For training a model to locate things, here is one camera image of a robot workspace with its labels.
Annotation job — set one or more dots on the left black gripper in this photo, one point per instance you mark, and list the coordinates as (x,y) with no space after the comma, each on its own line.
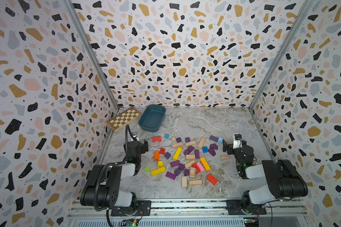
(143,145)

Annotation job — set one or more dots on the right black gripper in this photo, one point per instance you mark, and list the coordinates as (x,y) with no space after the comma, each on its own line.
(230,147)

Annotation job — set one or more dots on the purple long block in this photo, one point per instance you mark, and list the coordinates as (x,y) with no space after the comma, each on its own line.
(213,138)

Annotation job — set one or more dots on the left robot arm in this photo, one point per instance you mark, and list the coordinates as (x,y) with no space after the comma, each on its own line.
(102,189)

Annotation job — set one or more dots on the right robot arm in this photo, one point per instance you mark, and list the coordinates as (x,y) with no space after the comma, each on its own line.
(282,179)

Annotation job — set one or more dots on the teal plastic storage bin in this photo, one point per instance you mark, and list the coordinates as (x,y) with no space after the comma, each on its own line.
(152,118)

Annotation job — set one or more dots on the natural wood wedge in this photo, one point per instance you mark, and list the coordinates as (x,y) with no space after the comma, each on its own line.
(224,158)

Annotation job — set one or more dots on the orange block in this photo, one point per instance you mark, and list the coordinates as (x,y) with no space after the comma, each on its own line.
(156,155)

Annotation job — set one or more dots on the green small block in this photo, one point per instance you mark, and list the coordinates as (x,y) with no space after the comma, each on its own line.
(147,169)

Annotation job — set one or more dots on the light blue block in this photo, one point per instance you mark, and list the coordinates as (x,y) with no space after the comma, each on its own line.
(220,140)

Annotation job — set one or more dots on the yellow flat block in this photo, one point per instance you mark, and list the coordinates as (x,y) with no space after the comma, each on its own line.
(158,171)

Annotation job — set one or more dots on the wooden chessboard box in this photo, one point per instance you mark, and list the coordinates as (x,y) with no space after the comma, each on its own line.
(124,118)

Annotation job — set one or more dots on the purple cube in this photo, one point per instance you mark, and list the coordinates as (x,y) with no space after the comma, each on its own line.
(167,155)

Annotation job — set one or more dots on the amber yellow long block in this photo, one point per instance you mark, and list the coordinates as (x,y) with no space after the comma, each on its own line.
(205,164)

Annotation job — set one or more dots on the red rectangular block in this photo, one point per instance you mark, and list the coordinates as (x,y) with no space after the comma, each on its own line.
(212,179)

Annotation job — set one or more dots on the pink long block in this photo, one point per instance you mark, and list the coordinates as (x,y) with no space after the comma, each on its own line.
(199,167)

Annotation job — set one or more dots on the natural wood long block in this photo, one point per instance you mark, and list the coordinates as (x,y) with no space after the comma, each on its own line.
(201,143)

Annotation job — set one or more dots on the purple flat block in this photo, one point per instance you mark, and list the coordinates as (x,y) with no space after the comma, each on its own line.
(171,175)

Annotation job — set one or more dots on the red curved arch block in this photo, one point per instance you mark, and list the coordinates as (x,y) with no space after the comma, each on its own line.
(195,165)

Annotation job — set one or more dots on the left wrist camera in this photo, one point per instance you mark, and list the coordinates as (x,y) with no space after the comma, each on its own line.
(134,136)

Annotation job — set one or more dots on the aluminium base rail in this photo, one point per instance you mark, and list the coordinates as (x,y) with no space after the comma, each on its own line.
(193,213)

